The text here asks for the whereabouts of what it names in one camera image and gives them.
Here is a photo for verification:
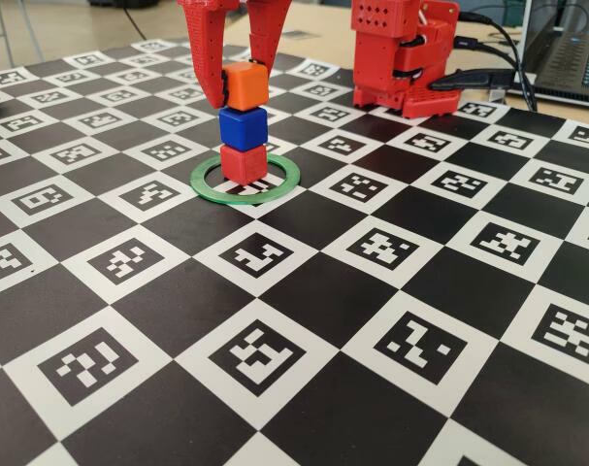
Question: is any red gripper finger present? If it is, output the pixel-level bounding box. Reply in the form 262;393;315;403
247;0;295;79
177;0;240;109

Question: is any orange cube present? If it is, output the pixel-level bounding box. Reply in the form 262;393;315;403
223;61;270;111

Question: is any blue cube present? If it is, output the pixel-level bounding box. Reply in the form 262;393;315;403
218;106;269;151

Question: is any red cube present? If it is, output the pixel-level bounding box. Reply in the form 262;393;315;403
219;144;268;186

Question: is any dark laptop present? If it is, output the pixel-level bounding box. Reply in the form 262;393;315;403
519;0;589;111

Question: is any green flat ring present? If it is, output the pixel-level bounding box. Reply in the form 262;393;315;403
189;150;302;206

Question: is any black usb cable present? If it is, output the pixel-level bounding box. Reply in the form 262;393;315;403
457;11;527;98
453;36;539;113

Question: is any black plug with cable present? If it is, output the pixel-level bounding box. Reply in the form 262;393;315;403
429;67;516;93

